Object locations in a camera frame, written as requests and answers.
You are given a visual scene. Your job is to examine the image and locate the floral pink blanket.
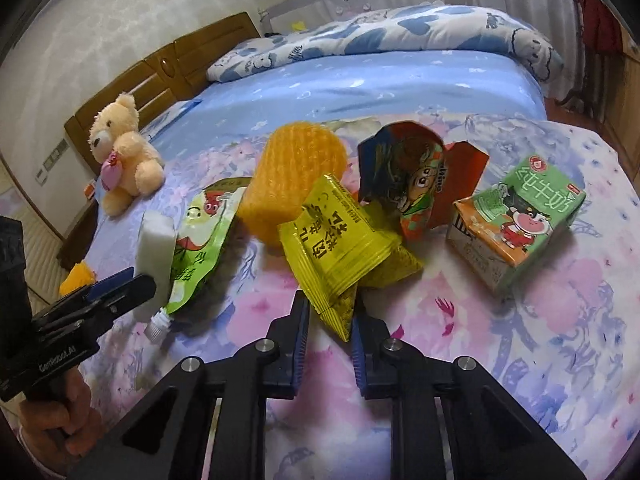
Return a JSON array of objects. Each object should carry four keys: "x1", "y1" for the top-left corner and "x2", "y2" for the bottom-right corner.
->
[{"x1": 80, "y1": 112, "x2": 636, "y2": 480}]

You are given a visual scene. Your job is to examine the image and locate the green milk carton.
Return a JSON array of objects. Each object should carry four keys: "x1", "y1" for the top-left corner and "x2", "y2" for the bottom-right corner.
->
[{"x1": 446, "y1": 154, "x2": 587, "y2": 297}]

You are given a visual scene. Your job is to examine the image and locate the dark wooden coat rack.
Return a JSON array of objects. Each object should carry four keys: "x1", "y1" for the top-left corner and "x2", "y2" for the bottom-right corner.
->
[{"x1": 555, "y1": 50, "x2": 601, "y2": 111}]

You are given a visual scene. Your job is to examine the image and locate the person's left hand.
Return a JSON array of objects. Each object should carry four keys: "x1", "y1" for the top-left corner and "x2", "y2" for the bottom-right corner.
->
[{"x1": 20, "y1": 365, "x2": 103, "y2": 461}]

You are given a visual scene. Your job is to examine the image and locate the white sponge block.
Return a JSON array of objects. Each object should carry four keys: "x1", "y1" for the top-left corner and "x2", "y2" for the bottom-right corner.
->
[{"x1": 134, "y1": 210, "x2": 178, "y2": 322}]

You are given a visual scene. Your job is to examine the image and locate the wooden nightstand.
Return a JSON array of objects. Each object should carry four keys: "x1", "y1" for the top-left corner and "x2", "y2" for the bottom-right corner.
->
[{"x1": 56, "y1": 180, "x2": 108, "y2": 271}]

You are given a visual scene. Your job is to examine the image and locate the bed with blue sheet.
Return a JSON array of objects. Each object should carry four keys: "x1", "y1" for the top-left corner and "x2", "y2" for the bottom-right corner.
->
[{"x1": 95, "y1": 50, "x2": 546, "y2": 211}]

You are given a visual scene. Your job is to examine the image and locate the orange foam fruit net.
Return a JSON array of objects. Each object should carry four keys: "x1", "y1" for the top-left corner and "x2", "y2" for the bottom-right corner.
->
[
  {"x1": 59, "y1": 262, "x2": 97, "y2": 297},
  {"x1": 235, "y1": 121, "x2": 348, "y2": 248}
]

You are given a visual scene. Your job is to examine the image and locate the yellow teddy bear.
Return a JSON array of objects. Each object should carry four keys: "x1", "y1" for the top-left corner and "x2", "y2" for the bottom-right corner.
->
[{"x1": 89, "y1": 92, "x2": 166, "y2": 218}]

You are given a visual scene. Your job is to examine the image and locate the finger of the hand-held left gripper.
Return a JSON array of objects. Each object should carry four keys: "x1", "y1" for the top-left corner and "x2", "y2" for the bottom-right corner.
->
[
  {"x1": 50, "y1": 267, "x2": 136, "y2": 311},
  {"x1": 32, "y1": 274, "x2": 157, "y2": 333}
]

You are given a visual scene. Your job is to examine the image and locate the yellow snack packet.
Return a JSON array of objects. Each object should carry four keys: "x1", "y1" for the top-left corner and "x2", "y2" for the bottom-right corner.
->
[
  {"x1": 357, "y1": 202, "x2": 425, "y2": 291},
  {"x1": 278, "y1": 174, "x2": 401, "y2": 343}
]

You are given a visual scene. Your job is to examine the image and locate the red cartoon paper carton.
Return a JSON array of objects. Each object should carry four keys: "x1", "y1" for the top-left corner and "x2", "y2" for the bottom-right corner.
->
[{"x1": 357, "y1": 120, "x2": 490, "y2": 243}]

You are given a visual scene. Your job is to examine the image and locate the blue white cartoon duvet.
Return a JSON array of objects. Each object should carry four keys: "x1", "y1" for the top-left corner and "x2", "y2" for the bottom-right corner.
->
[{"x1": 206, "y1": 4, "x2": 565, "y2": 86}]

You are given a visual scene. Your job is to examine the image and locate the red coat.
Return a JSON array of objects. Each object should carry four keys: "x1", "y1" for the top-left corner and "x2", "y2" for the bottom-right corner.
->
[{"x1": 580, "y1": 0, "x2": 623, "y2": 53}]

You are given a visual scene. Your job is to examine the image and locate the tall wooden wardrobe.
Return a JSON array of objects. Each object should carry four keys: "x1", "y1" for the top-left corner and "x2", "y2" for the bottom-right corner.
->
[{"x1": 600, "y1": 25, "x2": 640, "y2": 161}]

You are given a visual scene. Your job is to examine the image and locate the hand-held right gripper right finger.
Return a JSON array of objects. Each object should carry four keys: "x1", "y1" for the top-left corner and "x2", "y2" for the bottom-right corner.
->
[{"x1": 350, "y1": 310, "x2": 588, "y2": 480}]

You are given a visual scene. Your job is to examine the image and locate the green spout pouch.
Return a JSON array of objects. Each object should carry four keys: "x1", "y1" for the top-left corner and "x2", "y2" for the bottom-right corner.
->
[{"x1": 145, "y1": 177, "x2": 253, "y2": 343}]

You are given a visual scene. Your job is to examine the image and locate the wooden headboard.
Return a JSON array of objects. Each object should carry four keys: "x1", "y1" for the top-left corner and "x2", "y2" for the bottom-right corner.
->
[{"x1": 64, "y1": 11, "x2": 262, "y2": 136}]

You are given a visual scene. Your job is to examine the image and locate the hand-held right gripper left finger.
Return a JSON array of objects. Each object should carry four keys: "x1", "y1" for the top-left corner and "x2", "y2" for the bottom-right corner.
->
[{"x1": 67, "y1": 290, "x2": 313, "y2": 480}]

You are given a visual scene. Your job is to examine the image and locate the wall switch panel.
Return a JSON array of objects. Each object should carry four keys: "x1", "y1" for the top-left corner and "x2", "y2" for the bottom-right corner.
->
[{"x1": 35, "y1": 140, "x2": 68, "y2": 183}]

